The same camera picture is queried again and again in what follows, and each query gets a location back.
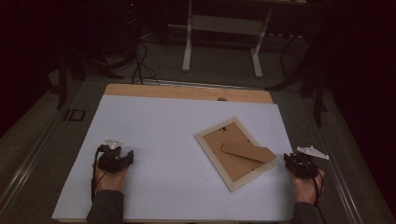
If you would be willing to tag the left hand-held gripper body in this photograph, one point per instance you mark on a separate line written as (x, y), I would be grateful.
(110, 158)

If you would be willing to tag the black floor socket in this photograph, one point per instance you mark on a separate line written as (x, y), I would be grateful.
(74, 115)

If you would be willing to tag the white paper sheet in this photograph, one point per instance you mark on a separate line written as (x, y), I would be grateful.
(162, 140)

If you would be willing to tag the black metal stand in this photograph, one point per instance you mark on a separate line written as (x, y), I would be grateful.
(62, 81)
(318, 93)

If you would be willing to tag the white metal desk frame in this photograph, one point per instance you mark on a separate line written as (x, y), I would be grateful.
(186, 46)

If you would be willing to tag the wooden picture frame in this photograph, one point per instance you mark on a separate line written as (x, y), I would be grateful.
(229, 158)

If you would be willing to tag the metal floor rail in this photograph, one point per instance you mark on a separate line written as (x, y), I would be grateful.
(339, 180)
(25, 174)

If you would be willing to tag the round table grommet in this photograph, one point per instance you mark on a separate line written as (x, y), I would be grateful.
(221, 99)

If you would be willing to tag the person's right hand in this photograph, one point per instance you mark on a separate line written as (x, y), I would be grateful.
(306, 189)

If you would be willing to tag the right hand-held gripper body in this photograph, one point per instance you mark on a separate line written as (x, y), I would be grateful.
(305, 166)

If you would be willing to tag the person's left hand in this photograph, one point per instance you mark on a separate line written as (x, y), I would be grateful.
(110, 182)

